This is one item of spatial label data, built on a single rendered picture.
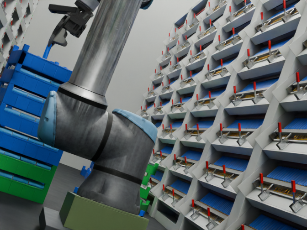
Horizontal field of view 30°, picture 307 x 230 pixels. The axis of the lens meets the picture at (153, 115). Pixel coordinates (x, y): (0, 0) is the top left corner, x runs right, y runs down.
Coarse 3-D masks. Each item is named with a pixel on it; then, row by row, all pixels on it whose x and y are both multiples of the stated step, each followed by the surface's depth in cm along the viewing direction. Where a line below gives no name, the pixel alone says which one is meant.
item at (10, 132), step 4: (0, 128) 218; (4, 128) 219; (4, 132) 219; (8, 132) 220; (12, 132) 221; (16, 132) 225; (16, 136) 221; (20, 136) 222; (24, 136) 223; (28, 136) 230; (28, 140) 223; (32, 140) 224; (36, 140) 225; (40, 144) 225; (44, 144) 226; (52, 148) 228; (56, 148) 228
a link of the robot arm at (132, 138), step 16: (112, 112) 171; (128, 112) 164; (112, 128) 161; (128, 128) 163; (144, 128) 164; (112, 144) 161; (128, 144) 162; (144, 144) 164; (96, 160) 164; (112, 160) 162; (128, 160) 162; (144, 160) 165
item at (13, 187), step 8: (0, 176) 219; (0, 184) 219; (8, 184) 221; (16, 184) 222; (24, 184) 223; (8, 192) 221; (16, 192) 222; (24, 192) 224; (32, 192) 225; (40, 192) 226; (32, 200) 225; (40, 200) 227
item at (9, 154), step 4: (0, 148) 227; (4, 148) 233; (0, 152) 219; (4, 152) 220; (8, 152) 221; (12, 152) 227; (16, 152) 235; (8, 156) 221; (12, 156) 221; (16, 156) 222; (20, 156) 223; (24, 156) 231; (24, 160) 223; (28, 160) 224; (32, 160) 225; (36, 160) 234; (32, 164) 225; (36, 164) 225; (40, 164) 226; (44, 164) 228; (44, 168) 227; (48, 168) 228
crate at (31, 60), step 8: (16, 48) 235; (24, 48) 219; (16, 56) 224; (24, 56) 219; (32, 56) 220; (24, 64) 219; (32, 64) 221; (40, 64) 222; (48, 64) 223; (56, 64) 225; (32, 72) 234; (40, 72) 222; (48, 72) 224; (56, 72) 225; (64, 72) 226; (56, 80) 231; (64, 80) 227
